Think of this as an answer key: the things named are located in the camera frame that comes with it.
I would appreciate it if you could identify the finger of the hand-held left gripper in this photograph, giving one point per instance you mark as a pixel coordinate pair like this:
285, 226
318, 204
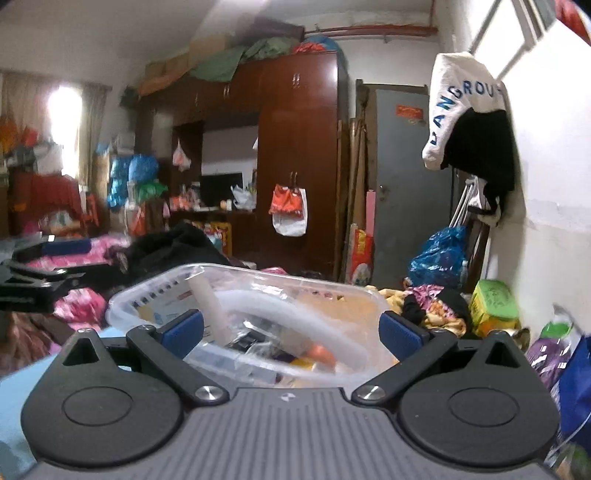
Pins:
51, 279
67, 247

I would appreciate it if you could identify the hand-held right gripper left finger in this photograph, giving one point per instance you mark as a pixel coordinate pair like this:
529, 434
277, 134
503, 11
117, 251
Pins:
183, 333

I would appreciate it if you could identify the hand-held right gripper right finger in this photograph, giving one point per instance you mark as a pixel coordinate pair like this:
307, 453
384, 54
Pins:
399, 333

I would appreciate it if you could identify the white medicine box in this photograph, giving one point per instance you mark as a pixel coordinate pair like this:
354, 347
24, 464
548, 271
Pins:
159, 307

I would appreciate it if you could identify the clear plastic basket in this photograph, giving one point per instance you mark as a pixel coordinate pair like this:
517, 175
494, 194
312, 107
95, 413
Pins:
323, 318

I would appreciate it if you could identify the orange pill bottle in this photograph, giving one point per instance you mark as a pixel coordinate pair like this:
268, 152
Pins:
318, 354

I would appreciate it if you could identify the pink floral bedspread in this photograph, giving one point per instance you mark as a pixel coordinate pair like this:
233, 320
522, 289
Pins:
83, 300

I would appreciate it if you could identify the black floral garment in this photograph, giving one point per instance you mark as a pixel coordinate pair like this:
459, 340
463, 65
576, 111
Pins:
429, 302

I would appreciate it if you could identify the yellow printed blanket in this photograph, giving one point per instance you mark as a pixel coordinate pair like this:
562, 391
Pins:
443, 325

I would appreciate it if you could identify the red cloth covered cabinet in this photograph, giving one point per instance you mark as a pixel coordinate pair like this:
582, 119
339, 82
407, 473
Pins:
46, 198

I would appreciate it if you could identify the black clothing pile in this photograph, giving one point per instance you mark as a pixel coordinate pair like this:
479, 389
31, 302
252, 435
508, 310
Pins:
175, 251

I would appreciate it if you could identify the blue plastic bag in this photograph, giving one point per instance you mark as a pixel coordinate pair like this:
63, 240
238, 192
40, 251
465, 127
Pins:
438, 258

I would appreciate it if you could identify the red yellow printed sack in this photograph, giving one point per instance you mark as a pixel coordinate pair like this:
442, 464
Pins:
362, 254

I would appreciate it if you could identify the green box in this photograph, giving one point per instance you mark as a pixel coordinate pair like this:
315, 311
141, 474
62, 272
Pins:
494, 302

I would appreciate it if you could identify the stacked blue plastic bags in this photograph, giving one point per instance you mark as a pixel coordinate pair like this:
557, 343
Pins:
136, 175

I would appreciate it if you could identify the beige window curtain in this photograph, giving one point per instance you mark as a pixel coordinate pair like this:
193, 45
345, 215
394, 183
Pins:
94, 129

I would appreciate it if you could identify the pink board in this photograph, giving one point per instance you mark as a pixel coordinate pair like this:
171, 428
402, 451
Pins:
370, 212

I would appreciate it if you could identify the grey door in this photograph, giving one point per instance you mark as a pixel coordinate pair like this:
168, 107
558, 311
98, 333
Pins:
411, 194

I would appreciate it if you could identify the white hanging plastic bag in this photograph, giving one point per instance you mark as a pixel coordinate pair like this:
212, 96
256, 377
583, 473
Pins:
181, 158

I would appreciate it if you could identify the black television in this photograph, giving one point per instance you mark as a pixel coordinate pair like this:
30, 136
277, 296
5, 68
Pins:
221, 189

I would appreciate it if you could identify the purple printed bag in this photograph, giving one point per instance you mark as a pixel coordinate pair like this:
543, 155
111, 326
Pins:
549, 360

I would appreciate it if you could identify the orange white shopping bag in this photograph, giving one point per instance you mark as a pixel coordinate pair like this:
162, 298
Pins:
288, 207

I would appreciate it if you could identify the blue shopping bag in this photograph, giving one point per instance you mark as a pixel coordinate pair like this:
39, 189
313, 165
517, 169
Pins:
577, 392

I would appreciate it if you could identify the black hanging garment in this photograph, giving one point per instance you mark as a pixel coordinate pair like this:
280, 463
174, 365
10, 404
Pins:
485, 157

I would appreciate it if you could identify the brown wooden wardrobe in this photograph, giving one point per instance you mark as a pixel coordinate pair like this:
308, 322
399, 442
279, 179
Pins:
300, 161

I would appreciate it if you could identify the green cloth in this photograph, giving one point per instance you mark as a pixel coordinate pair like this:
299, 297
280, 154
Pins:
221, 62

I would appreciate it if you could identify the white printed hoodie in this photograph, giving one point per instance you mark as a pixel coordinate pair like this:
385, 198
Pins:
445, 92

